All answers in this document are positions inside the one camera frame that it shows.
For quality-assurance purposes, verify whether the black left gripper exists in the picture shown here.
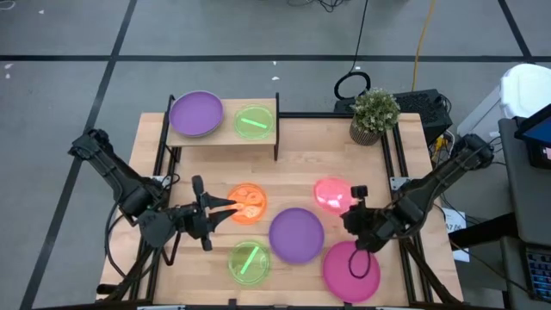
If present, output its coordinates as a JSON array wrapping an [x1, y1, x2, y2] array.
[[174, 175, 240, 252]]

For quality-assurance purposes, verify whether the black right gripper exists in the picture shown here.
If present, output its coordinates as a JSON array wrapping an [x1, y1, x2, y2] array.
[[342, 201, 395, 254]]

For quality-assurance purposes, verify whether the orange translucent plate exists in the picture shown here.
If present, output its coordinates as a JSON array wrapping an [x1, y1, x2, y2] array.
[[226, 182, 269, 226]]

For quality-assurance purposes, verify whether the pink translucent plate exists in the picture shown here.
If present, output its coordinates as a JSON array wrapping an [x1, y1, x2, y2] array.
[[313, 177, 358, 216]]

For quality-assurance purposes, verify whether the magenta plate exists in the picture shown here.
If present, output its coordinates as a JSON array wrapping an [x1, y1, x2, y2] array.
[[322, 239, 382, 305]]

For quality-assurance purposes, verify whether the green translucent plate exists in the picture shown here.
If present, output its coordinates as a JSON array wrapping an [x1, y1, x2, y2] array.
[[227, 240, 271, 286], [233, 103, 276, 140]]

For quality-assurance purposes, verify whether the purple plate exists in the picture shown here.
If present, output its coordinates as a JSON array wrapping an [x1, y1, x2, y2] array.
[[268, 207, 325, 265], [169, 90, 225, 139]]

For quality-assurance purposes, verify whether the white paper sheet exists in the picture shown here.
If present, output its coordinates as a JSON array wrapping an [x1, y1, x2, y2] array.
[[441, 208, 471, 263]]

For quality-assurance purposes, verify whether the potted plant ribbed pot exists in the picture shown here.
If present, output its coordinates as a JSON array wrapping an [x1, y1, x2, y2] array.
[[348, 87, 401, 146]]

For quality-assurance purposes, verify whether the grey side desk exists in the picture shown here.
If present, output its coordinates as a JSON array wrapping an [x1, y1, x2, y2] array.
[[498, 116, 551, 310]]

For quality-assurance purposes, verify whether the black keyboard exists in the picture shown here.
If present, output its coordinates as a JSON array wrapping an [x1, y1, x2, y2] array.
[[524, 247, 551, 302]]

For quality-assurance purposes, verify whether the black tablet blue screen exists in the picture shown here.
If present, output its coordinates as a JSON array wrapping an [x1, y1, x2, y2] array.
[[514, 102, 551, 170]]

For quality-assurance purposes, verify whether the white plastic cover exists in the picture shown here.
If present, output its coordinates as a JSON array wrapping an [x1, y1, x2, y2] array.
[[498, 63, 551, 120]]

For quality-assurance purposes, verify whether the wooden shelf black frame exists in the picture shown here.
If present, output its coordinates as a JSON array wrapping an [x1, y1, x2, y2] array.
[[164, 92, 281, 163]]

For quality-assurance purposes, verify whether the black table frame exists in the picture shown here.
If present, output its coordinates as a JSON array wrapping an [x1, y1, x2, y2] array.
[[96, 111, 464, 309]]

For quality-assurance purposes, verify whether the black hanging cable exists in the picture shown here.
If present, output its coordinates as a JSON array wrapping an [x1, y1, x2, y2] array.
[[333, 0, 372, 102]]

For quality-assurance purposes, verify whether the yellow hanging cable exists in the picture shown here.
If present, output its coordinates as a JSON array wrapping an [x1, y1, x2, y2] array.
[[412, 0, 438, 91]]

